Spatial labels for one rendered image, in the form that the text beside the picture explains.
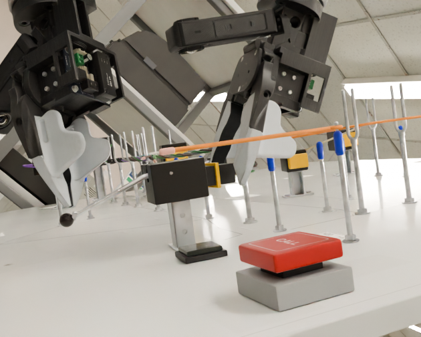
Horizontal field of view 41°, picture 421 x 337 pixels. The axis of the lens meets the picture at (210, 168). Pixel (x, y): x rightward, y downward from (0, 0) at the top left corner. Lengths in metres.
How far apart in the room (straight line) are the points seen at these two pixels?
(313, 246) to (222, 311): 0.07
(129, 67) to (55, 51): 1.09
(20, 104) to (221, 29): 0.21
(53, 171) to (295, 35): 0.29
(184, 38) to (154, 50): 1.10
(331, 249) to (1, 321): 0.23
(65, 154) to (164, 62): 1.16
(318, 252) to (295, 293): 0.03
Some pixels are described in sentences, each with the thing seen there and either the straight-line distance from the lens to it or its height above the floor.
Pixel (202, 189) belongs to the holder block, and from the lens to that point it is 0.56.
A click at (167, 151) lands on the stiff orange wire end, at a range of 0.45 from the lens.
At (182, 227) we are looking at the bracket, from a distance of 0.57.
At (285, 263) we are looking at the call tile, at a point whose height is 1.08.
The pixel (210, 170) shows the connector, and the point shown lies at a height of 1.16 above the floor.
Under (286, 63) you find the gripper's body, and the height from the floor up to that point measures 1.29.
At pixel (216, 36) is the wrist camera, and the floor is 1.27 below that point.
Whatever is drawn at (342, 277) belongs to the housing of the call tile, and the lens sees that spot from 0.36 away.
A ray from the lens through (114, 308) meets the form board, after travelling 0.40.
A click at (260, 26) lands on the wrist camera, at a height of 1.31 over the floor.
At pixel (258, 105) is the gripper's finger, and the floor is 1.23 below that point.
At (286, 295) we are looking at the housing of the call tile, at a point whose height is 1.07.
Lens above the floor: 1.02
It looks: 15 degrees up
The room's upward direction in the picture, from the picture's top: 38 degrees clockwise
